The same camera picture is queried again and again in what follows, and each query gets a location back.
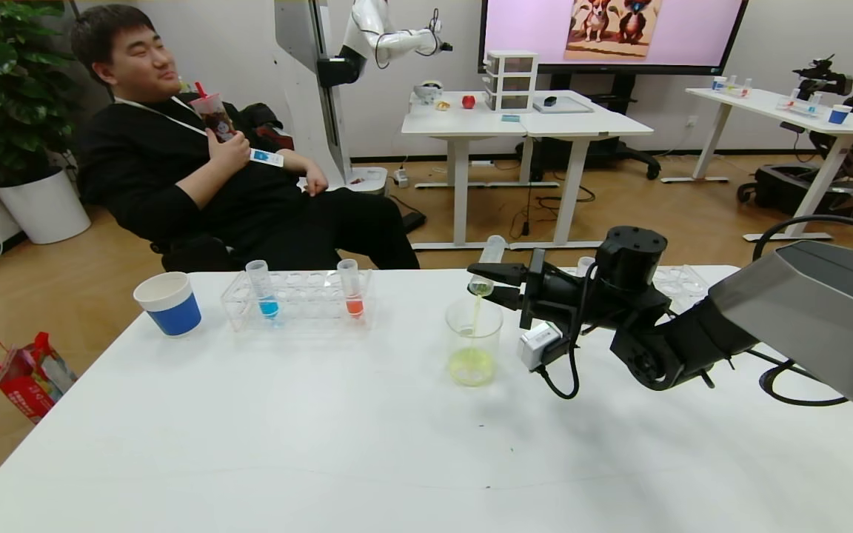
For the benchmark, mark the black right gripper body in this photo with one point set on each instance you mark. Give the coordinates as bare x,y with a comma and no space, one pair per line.
532,290

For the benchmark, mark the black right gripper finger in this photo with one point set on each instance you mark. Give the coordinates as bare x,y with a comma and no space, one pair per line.
506,296
500,274

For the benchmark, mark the yellow pigment test tube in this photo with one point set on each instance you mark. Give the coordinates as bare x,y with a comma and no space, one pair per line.
492,250

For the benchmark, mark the blue pigment test tube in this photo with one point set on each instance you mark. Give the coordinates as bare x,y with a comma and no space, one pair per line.
266,300

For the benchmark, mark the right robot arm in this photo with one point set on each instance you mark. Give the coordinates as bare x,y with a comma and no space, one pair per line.
819,318

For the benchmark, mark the clear glass beaker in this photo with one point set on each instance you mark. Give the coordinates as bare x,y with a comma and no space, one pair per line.
473,355

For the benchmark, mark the clear acrylic test tube rack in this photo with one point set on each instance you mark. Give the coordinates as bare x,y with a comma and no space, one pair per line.
308,303
682,280

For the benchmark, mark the white power strip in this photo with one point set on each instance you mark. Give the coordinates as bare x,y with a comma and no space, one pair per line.
401,178

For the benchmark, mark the white standing desk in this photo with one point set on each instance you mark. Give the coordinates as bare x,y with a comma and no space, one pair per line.
589,126
460,126

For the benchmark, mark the black display stand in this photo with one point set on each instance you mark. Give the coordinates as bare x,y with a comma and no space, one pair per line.
619,152

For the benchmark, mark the red apple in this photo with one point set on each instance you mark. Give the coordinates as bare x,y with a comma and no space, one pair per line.
469,102

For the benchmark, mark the grey tray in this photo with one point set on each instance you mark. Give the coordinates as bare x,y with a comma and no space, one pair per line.
571,107

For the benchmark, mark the white drawer organizer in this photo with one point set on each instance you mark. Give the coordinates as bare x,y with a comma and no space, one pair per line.
512,81

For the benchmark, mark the white bowl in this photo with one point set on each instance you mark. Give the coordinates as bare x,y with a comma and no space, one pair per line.
428,92

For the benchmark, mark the black red bag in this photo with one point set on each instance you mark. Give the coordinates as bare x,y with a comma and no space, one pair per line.
271,137

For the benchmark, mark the black mobile robot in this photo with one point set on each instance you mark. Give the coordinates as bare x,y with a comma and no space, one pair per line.
789,192

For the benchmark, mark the white humanoid robot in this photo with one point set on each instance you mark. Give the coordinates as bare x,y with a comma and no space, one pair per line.
308,44

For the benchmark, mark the long white desk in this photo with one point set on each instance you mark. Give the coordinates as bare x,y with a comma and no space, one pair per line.
767,104

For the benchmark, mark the plastic drink cup with straw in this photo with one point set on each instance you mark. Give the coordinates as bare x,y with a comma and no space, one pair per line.
216,118

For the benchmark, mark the blue white paper cup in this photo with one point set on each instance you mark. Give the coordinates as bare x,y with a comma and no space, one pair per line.
171,311

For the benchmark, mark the seated man in black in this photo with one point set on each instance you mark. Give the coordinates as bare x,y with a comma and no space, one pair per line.
175,170

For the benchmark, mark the small blue paper cup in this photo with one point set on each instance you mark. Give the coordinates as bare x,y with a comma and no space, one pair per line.
839,116

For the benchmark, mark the white plant pot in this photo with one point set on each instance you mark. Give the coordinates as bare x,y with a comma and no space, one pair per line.
45,211

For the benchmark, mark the red shopping bag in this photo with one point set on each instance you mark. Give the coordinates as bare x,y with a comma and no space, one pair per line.
27,381

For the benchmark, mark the green potted plant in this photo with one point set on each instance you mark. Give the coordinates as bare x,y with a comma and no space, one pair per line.
4,81

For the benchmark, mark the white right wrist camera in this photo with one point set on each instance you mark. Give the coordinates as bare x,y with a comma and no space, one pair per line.
541,346

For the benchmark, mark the large wall display screen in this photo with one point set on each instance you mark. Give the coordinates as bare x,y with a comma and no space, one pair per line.
530,29

